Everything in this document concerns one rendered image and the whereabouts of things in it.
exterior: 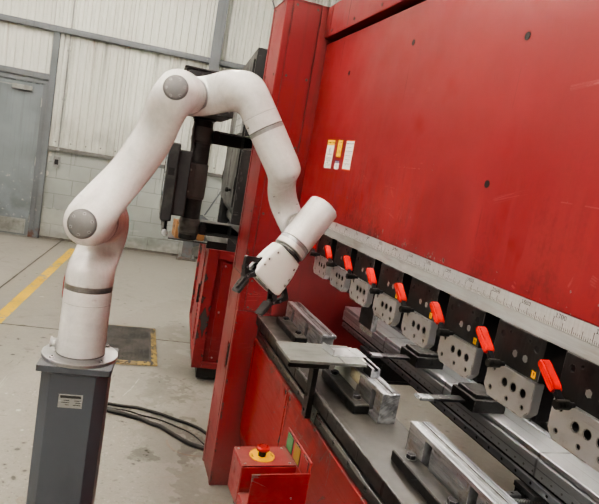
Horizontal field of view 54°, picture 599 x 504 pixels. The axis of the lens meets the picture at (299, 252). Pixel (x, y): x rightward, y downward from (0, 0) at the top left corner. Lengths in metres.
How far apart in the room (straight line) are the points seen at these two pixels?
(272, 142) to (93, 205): 0.45
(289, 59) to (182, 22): 6.21
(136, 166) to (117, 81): 7.32
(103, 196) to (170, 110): 0.26
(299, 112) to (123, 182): 1.36
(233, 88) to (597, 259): 0.88
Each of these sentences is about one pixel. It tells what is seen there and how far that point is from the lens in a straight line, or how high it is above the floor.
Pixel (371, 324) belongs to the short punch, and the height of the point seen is 1.12.
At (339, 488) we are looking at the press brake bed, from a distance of 1.79.
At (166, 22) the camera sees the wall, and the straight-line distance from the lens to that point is 8.85.
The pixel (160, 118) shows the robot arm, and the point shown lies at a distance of 1.45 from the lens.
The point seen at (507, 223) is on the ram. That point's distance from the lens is 1.34.
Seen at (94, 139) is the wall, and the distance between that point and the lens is 8.79.
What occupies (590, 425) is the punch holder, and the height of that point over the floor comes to 1.24.
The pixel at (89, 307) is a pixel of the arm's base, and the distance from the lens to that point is 1.56.
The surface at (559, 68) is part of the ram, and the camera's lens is 1.33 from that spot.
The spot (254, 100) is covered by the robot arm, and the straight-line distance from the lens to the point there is 1.45.
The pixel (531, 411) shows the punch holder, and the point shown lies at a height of 1.20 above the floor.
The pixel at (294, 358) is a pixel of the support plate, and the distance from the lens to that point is 1.84.
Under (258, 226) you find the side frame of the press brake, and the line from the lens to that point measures 2.67.
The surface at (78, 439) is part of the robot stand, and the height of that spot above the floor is 0.81.
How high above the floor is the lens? 1.58
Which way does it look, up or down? 8 degrees down
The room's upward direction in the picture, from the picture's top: 10 degrees clockwise
